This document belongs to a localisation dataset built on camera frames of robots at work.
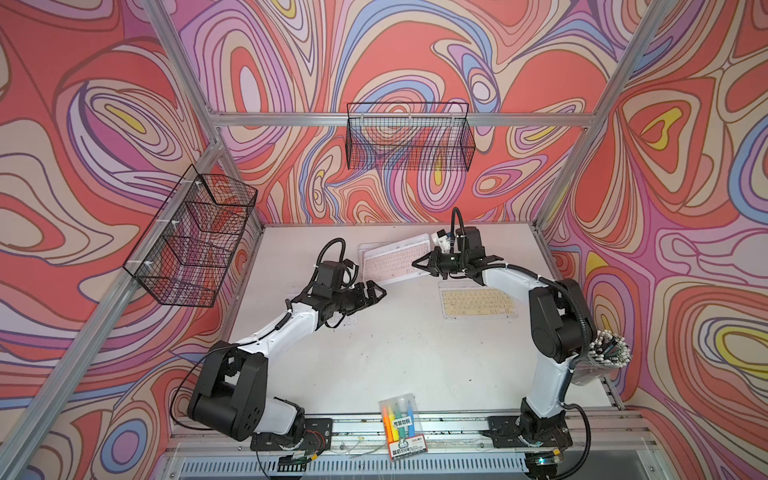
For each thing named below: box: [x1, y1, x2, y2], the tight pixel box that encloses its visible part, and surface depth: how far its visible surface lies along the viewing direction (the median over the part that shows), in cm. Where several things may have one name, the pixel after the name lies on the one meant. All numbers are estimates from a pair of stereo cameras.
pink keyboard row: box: [363, 234, 430, 284], surface depth 97 cm
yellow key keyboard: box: [438, 280, 518, 320], surface depth 98 cm
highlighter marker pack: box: [379, 393, 428, 461], surface depth 76 cm
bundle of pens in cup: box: [587, 329, 632, 367], surface depth 72 cm
